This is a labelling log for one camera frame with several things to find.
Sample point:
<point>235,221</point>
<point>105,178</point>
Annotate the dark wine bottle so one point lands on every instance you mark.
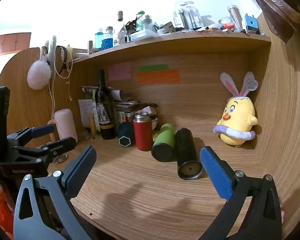
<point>103,105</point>

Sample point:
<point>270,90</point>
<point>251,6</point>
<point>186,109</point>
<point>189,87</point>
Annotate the dark green cup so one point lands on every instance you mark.
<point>126,132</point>

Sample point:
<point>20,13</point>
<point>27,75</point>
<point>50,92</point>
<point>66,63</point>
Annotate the pale pink cylindrical container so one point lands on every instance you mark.
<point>66,123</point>

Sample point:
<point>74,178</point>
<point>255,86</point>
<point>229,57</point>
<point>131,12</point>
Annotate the white note paper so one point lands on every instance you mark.
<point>86,111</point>

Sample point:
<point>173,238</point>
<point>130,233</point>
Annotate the green sticky note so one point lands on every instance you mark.
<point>153,67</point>

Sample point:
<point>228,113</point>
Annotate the wooden shelf board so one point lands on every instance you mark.
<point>177,42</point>

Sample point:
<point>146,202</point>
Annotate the orange tube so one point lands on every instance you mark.
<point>227,26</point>

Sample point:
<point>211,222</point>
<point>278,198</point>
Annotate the yellow chick plush toy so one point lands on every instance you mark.
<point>237,115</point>

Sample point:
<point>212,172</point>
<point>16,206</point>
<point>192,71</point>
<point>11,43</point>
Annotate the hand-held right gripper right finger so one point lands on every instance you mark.
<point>215,173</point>

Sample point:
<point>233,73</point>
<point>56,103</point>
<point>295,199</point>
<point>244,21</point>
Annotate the white fluffy pompom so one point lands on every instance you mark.
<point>38,73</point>

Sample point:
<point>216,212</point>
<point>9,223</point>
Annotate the teal liquid bottle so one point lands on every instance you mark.
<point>98,39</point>

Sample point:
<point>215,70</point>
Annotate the clear plastic packages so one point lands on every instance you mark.
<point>187,15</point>

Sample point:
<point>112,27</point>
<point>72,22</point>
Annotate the white plush headband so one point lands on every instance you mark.
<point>52,46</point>

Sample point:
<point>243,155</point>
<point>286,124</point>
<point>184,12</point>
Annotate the white patterned mug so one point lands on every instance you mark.
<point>120,38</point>

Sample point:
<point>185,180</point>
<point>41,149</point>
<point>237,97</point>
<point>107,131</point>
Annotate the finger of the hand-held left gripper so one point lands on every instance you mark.
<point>58,146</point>
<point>41,131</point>

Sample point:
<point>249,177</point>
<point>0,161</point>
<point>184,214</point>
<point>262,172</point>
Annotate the black cup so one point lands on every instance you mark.
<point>186,150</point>

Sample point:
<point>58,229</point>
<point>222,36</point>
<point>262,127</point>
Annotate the red thermos cup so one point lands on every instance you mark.
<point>143,135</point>

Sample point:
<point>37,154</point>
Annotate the orange sticky note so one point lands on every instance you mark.
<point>158,77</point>

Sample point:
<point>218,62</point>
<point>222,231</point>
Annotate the blue box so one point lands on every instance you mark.
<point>251,24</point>

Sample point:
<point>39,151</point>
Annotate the stack of books and papers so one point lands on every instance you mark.
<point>125,107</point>

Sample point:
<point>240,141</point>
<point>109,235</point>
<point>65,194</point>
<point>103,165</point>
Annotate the wooden wall cabinets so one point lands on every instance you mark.
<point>10,42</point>

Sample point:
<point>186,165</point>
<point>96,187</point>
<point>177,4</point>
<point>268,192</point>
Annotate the blue patterned glass bottle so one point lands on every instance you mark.
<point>108,40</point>

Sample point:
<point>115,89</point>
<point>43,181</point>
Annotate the yellow tube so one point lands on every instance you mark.
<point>92,126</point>

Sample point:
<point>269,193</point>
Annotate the black dotted headband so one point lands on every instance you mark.
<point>63,57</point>

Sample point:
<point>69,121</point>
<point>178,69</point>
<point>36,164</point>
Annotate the green capped bottle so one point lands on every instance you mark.
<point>140,21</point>

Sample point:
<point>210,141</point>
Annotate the glass jar of sticks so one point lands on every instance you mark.
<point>234,17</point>

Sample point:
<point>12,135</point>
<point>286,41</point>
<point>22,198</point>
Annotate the pink sticky note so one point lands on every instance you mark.
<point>119,71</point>

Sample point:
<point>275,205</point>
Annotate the brown hanging cloth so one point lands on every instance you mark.
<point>275,7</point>

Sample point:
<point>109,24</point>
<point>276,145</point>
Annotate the white plastic tray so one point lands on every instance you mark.
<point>143,35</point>

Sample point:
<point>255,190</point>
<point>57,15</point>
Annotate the clear corked bottle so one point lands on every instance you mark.
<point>120,20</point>

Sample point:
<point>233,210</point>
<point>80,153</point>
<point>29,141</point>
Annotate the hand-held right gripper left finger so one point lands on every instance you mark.
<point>80,170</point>

